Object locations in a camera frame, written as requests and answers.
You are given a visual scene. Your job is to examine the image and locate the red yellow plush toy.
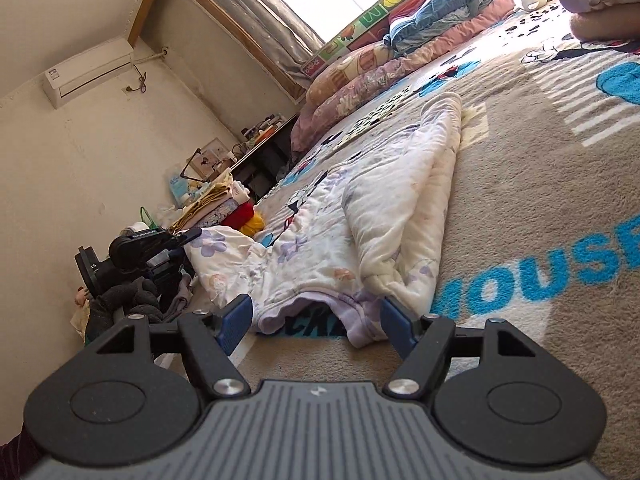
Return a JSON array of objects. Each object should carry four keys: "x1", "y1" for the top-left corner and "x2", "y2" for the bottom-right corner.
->
[{"x1": 220, "y1": 201, "x2": 267, "y2": 237}]

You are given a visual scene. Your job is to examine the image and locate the light blue packet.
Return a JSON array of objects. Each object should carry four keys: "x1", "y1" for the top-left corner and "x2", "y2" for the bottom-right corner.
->
[{"x1": 166, "y1": 172, "x2": 195, "y2": 207}]

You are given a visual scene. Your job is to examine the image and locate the beige rolled cloth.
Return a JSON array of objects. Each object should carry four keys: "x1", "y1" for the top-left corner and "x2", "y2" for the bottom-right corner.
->
[{"x1": 569, "y1": 10, "x2": 640, "y2": 57}]

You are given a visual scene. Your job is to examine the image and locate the air conditioner power cable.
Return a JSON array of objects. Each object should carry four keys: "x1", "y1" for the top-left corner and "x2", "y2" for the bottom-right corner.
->
[{"x1": 121, "y1": 46, "x2": 169, "y2": 97}]

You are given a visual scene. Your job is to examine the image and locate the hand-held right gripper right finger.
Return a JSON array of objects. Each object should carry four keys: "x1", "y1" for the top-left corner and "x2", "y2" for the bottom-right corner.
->
[{"x1": 379, "y1": 297, "x2": 548, "y2": 402}]

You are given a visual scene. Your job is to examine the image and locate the white floral quilted top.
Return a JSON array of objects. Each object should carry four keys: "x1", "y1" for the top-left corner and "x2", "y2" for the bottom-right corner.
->
[{"x1": 185, "y1": 91, "x2": 463, "y2": 350}]

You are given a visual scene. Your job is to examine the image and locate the grey patterned curtain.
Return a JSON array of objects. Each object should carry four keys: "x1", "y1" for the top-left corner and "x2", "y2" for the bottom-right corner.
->
[{"x1": 174, "y1": 0, "x2": 326, "y2": 102}]

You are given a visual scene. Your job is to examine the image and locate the person's left hand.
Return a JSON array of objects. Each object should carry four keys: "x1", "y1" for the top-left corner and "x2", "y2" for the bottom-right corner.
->
[{"x1": 84, "y1": 276, "x2": 168, "y2": 348}]

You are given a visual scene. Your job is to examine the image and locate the orange cartoon pillow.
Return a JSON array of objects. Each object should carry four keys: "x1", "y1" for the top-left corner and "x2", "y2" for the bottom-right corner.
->
[{"x1": 304, "y1": 42, "x2": 398, "y2": 111}]

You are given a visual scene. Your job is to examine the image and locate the pink purple floral pillow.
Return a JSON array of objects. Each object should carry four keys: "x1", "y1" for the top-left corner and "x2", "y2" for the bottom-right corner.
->
[{"x1": 289, "y1": 0, "x2": 517, "y2": 155}]

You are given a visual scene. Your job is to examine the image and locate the person's maroon clothing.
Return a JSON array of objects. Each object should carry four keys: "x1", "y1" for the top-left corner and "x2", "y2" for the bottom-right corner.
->
[{"x1": 0, "y1": 422, "x2": 37, "y2": 480}]

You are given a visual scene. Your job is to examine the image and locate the cartoon mouse printed blanket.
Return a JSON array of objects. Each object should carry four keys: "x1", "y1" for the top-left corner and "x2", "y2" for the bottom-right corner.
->
[{"x1": 165, "y1": 0, "x2": 640, "y2": 480}]

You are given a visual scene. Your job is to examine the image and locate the stack of folded cloths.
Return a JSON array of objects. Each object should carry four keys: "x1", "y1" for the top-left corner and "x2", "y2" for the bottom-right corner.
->
[{"x1": 169, "y1": 169, "x2": 252, "y2": 231}]

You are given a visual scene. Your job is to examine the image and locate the framed picture board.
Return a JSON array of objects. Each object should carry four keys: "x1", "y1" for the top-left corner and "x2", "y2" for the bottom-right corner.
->
[{"x1": 180, "y1": 137, "x2": 232, "y2": 183}]

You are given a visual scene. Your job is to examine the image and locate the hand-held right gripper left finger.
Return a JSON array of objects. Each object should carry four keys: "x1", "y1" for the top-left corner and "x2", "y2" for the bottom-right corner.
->
[{"x1": 87, "y1": 294, "x2": 252, "y2": 402}]

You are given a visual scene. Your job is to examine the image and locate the dark clothes pile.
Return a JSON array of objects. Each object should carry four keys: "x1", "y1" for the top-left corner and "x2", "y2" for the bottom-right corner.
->
[{"x1": 150, "y1": 259, "x2": 197, "y2": 322}]

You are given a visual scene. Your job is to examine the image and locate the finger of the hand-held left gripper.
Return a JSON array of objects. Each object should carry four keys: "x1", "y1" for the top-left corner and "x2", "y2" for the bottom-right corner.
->
[{"x1": 169, "y1": 226, "x2": 203, "y2": 248}]

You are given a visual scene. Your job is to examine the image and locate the dark desk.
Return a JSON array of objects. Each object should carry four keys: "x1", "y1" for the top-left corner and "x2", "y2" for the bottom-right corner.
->
[{"x1": 229, "y1": 112, "x2": 302, "y2": 202}]

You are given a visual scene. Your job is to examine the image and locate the white wall air conditioner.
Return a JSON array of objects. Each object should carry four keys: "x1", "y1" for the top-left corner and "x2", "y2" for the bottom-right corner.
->
[{"x1": 42, "y1": 35, "x2": 136, "y2": 109}]

